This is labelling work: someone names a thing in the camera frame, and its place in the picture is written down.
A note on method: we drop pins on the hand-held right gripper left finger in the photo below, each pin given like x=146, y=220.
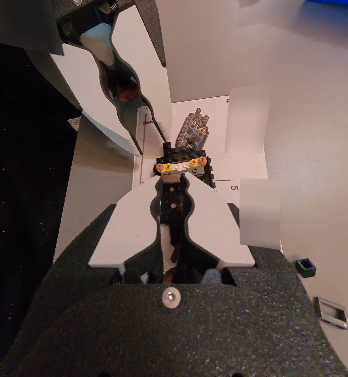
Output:
x=126, y=226

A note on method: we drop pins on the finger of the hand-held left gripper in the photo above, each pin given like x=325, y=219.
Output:
x=144, y=67
x=82, y=85

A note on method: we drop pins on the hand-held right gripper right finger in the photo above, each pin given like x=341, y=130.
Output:
x=218, y=226

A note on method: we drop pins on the black and yellow lego model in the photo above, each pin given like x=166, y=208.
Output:
x=180, y=153

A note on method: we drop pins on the white lego instruction booklet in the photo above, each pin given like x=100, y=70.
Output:
x=218, y=168

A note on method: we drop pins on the small black lego piece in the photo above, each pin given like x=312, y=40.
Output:
x=309, y=272

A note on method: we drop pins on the silver lego piece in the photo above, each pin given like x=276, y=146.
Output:
x=330, y=304

